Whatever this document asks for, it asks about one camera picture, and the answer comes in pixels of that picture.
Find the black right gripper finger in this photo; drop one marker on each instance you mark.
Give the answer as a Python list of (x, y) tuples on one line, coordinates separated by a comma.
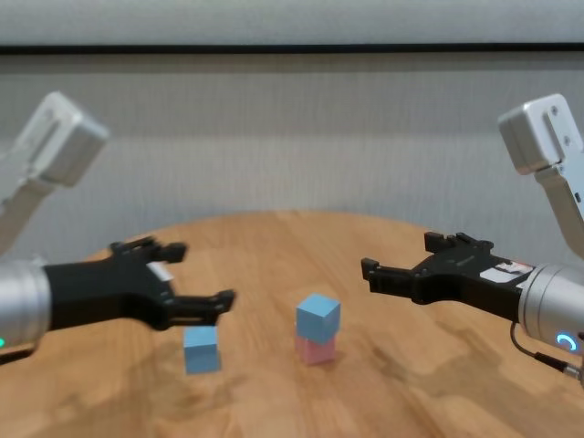
[(388, 278), (451, 244)]

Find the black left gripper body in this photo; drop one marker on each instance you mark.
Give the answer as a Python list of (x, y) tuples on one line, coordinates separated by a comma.
[(100, 292)]

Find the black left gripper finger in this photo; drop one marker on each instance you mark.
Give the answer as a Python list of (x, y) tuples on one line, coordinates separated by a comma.
[(214, 303), (171, 252)]

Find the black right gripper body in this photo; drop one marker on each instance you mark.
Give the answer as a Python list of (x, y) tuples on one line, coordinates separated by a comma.
[(470, 278)]

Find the blue wooden cube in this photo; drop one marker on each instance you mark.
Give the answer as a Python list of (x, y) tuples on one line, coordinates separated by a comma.
[(318, 319), (202, 351)]

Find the pink wooden cube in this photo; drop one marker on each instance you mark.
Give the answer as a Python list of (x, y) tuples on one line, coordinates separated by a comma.
[(317, 353)]

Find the black wall baseboard strip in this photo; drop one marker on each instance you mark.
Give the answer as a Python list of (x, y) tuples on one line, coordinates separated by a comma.
[(292, 49)]

